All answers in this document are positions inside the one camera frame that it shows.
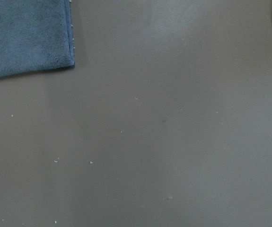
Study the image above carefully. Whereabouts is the grey folded cloth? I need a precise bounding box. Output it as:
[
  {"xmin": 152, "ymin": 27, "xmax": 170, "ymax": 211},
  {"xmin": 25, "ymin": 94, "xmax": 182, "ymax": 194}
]
[{"xmin": 0, "ymin": 0, "xmax": 75, "ymax": 78}]

